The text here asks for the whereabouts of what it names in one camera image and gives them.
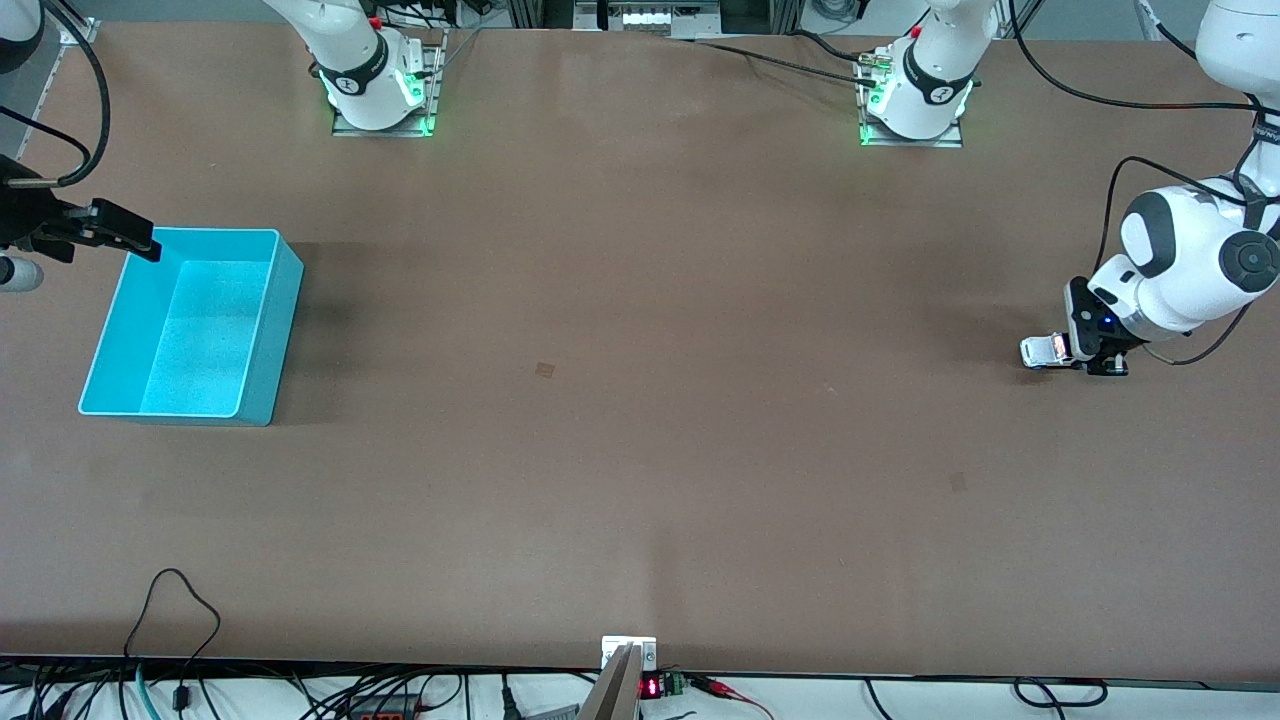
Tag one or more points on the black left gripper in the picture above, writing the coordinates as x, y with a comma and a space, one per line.
1108, 362

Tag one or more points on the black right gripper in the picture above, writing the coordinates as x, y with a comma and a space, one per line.
22, 218

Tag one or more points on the white jeep toy black roof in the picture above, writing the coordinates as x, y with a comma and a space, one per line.
1040, 352

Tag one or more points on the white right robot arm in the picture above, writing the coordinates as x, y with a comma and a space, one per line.
350, 40

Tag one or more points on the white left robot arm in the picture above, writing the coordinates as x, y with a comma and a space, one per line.
1180, 260

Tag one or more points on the turquoise plastic bin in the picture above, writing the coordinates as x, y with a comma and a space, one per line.
200, 340

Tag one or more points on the aluminium corner profile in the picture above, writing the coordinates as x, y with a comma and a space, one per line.
80, 32

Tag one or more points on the red clip lead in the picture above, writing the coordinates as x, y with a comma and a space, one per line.
720, 687

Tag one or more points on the red digit display module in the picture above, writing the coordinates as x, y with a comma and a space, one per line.
655, 687

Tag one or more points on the lit white device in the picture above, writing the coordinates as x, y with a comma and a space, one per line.
655, 18

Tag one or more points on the grey power strip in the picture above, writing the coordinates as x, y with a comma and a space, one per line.
385, 712

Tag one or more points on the black power plug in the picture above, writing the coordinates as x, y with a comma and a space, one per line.
510, 700

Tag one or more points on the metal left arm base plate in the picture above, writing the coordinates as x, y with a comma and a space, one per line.
940, 143

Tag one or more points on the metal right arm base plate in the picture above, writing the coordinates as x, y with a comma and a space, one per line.
436, 90

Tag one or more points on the aluminium frame rack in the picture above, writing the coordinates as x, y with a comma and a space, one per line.
590, 12

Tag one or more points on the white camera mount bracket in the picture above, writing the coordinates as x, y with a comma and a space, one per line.
612, 645

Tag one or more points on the grey metal mount bar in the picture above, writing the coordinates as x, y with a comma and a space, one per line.
615, 695

